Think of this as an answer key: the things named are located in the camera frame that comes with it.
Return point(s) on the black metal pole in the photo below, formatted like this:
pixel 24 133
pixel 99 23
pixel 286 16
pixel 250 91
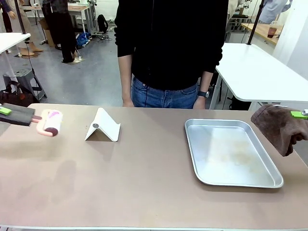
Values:
pixel 255 21
pixel 19 16

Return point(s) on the cardboard box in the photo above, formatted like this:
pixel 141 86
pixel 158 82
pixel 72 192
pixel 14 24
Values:
pixel 47 31

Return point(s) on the blue jeans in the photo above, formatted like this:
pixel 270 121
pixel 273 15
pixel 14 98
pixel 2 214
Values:
pixel 163 96

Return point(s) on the blue plastic bag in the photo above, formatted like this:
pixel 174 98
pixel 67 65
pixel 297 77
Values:
pixel 83 39

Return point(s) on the black backpack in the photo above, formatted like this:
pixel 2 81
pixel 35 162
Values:
pixel 102 22

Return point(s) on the person left forearm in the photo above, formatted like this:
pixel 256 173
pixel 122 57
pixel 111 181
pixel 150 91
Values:
pixel 206 80

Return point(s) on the bystander in black trousers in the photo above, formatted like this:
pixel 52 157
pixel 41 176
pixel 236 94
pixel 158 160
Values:
pixel 63 31

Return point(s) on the white folded stand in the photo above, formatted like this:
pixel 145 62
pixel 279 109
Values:
pixel 103 127

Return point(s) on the person right forearm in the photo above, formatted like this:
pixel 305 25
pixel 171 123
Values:
pixel 125 77

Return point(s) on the wooden workbench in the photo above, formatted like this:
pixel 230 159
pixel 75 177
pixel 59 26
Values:
pixel 261 32

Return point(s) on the black wristwatch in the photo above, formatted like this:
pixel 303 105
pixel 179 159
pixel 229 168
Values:
pixel 203 94

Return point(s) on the silver metal tray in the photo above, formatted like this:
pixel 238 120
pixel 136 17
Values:
pixel 235 156

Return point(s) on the person right hand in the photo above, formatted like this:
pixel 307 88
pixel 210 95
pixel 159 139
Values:
pixel 127 102

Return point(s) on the white small table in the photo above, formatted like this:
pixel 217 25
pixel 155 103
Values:
pixel 12 41

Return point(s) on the wooden desk white legs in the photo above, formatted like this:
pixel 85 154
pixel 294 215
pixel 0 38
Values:
pixel 79 9

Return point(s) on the dark brown bag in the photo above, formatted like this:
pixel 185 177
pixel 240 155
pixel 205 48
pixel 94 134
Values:
pixel 14 97

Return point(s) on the brown cloth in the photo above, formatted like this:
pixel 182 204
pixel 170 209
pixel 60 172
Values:
pixel 276 127

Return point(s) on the plastic cup dark drink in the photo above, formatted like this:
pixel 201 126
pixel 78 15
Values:
pixel 272 30

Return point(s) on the black sweater torso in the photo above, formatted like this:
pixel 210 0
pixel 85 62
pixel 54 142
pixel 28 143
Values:
pixel 168 41

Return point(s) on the bystander in beige clothes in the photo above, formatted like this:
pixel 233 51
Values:
pixel 24 24

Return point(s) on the grey metal stool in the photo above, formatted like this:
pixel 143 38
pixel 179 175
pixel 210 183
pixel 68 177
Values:
pixel 24 77

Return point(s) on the person left hand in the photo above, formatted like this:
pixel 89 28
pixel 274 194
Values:
pixel 199 103

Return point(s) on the bystander in blue shirt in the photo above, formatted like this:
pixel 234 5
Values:
pixel 272 9

